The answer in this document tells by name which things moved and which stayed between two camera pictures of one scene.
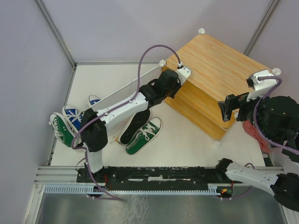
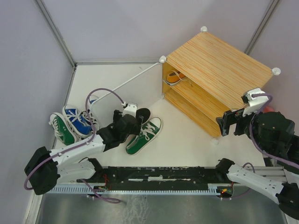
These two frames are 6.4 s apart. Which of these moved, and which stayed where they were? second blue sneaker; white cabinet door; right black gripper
Moved: right black gripper
Stayed: white cabinet door; second blue sneaker
